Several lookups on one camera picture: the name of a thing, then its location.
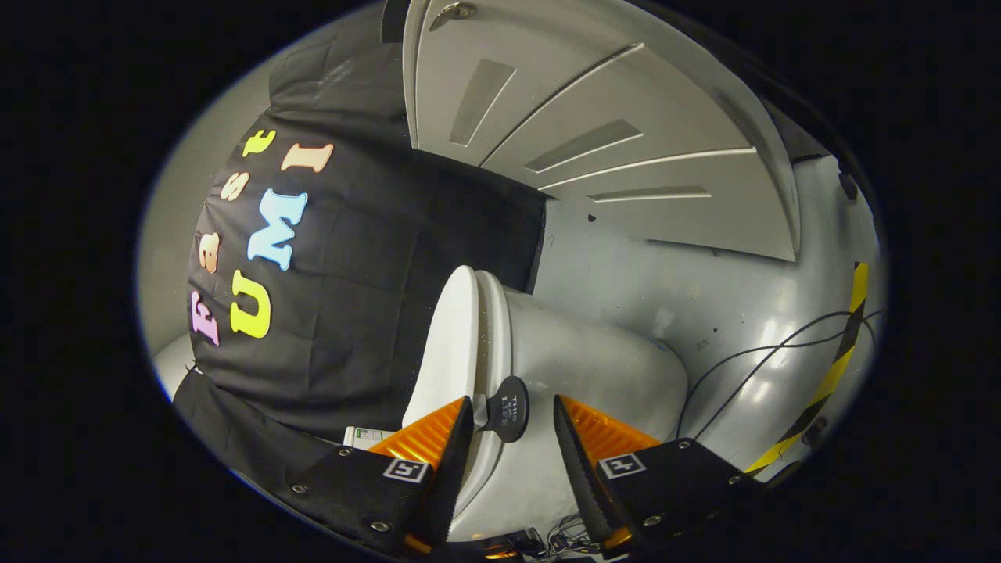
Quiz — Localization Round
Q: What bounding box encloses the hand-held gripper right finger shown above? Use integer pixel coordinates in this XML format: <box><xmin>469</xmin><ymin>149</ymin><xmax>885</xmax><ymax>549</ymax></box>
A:
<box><xmin>553</xmin><ymin>394</ymin><xmax>767</xmax><ymax>558</ymax></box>

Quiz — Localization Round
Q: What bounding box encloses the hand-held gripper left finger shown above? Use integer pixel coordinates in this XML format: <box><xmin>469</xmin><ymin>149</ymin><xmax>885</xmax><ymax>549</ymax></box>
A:
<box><xmin>285</xmin><ymin>395</ymin><xmax>476</xmax><ymax>558</ymax></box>

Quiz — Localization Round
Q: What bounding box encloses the black round lid handle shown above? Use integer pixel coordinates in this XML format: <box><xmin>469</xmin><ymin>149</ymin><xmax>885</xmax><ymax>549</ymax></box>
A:
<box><xmin>474</xmin><ymin>375</ymin><xmax>530</xmax><ymax>444</ymax></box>

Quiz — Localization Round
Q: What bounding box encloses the white toilet tank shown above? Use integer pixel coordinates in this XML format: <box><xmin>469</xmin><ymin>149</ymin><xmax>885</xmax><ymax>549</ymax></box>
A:
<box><xmin>343</xmin><ymin>425</ymin><xmax>400</xmax><ymax>453</ymax></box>

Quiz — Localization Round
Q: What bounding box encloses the black backdrop cloth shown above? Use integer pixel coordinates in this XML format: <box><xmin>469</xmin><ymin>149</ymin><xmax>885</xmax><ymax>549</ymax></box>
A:
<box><xmin>172</xmin><ymin>16</ymin><xmax>548</xmax><ymax>501</ymax></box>

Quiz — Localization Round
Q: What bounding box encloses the white louvered cabinet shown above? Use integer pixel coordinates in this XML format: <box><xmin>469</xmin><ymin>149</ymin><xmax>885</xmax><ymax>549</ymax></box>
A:
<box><xmin>403</xmin><ymin>0</ymin><xmax>802</xmax><ymax>263</ymax></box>

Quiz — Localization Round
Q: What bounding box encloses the yellow black hazard tape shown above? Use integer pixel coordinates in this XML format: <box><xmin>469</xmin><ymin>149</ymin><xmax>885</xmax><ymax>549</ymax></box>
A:
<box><xmin>743</xmin><ymin>262</ymin><xmax>870</xmax><ymax>476</ymax></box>

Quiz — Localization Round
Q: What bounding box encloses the black floor cable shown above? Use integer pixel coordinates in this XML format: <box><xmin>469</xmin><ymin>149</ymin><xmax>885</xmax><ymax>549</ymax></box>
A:
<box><xmin>676</xmin><ymin>311</ymin><xmax>884</xmax><ymax>427</ymax></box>
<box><xmin>692</xmin><ymin>310</ymin><xmax>881</xmax><ymax>443</ymax></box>

